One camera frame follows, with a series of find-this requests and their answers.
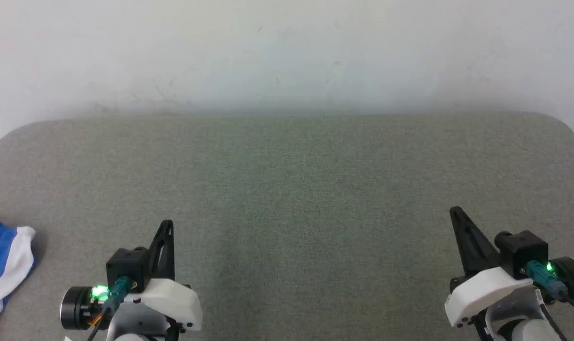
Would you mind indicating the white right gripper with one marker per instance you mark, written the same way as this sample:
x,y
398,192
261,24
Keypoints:
x,y
481,289

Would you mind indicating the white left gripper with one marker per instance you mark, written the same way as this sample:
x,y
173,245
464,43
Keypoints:
x,y
178,303

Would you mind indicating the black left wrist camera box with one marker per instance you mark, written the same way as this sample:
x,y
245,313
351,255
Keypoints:
x,y
126,265

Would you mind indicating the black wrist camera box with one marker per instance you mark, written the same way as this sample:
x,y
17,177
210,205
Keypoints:
x,y
126,265
524,251

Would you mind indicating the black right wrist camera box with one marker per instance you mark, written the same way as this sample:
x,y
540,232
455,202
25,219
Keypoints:
x,y
524,251

